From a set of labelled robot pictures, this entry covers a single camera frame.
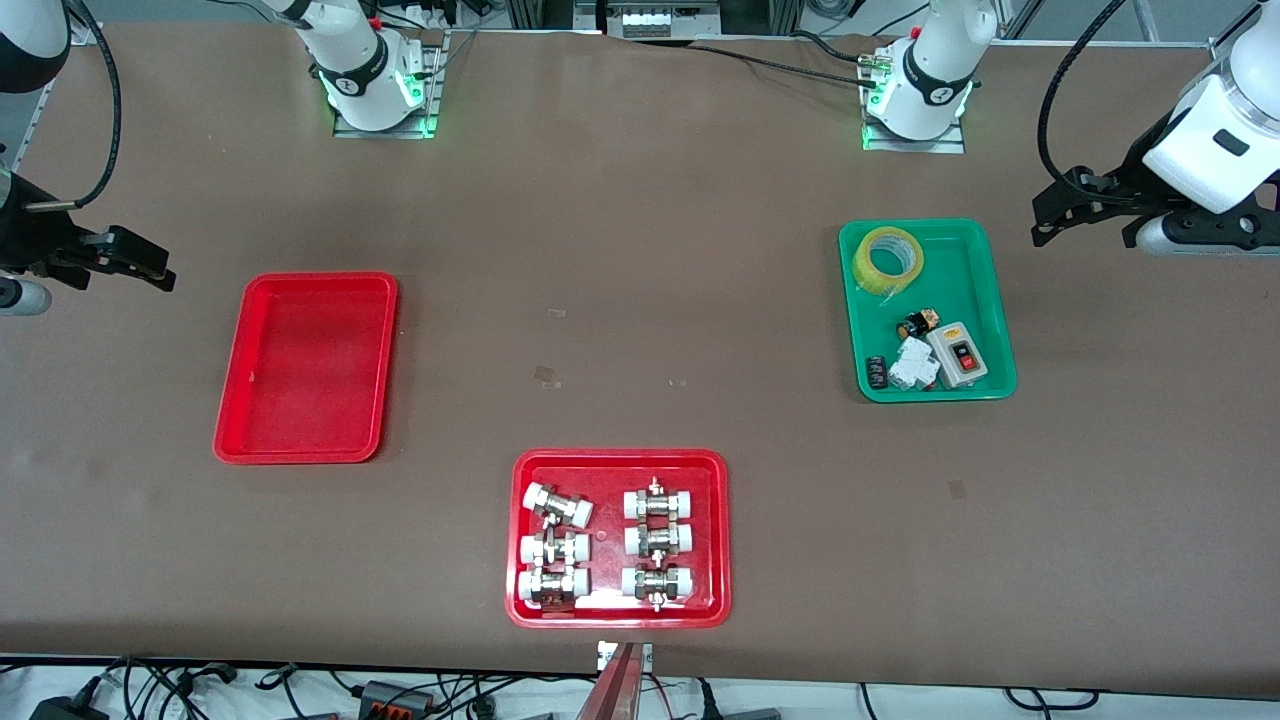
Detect yellow tape roll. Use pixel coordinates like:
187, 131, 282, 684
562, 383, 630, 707
853, 226, 925, 295

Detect green plastic tray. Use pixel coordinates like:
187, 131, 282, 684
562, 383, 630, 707
838, 218, 1019, 404

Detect empty-looking red plastic tray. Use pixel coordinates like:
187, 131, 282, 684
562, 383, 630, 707
212, 272, 399, 466

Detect red tray with fittings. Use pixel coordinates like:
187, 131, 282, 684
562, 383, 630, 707
505, 448, 732, 630

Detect white circuit breaker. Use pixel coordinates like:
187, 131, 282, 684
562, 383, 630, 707
888, 336, 942, 392

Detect black plug connector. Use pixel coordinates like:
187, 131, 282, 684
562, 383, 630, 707
175, 662, 238, 693

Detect white power strip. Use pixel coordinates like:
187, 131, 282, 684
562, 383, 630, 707
620, 0, 723, 39

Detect black power adapter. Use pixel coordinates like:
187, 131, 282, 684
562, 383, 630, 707
30, 695, 111, 720

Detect metal fitting white caps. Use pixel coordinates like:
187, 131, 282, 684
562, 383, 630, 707
623, 477, 697, 522
519, 530, 592, 568
624, 522, 695, 558
517, 566, 591, 610
621, 564, 695, 612
522, 482, 595, 529

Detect grey box orange details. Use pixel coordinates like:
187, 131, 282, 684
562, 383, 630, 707
355, 681, 438, 717

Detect reddish metal bar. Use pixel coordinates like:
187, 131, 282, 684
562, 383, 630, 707
575, 643, 647, 720

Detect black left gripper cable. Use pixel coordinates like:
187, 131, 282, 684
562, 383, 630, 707
1037, 0, 1131, 191

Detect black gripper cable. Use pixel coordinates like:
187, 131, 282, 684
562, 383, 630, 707
1037, 0, 1131, 191
25, 0, 124, 211

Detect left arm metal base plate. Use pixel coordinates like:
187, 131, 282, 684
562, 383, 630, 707
862, 45, 967, 154

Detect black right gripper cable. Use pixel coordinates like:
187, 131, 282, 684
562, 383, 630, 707
25, 0, 124, 211

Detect grey switch box red button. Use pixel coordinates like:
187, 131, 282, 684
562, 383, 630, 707
925, 321, 990, 389

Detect black cable on table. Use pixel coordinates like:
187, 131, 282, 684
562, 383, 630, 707
688, 32, 889, 91

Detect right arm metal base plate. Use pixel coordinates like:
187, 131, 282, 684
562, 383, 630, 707
333, 30, 447, 139

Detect black floor cable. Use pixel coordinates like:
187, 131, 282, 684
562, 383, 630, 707
1005, 688, 1101, 713

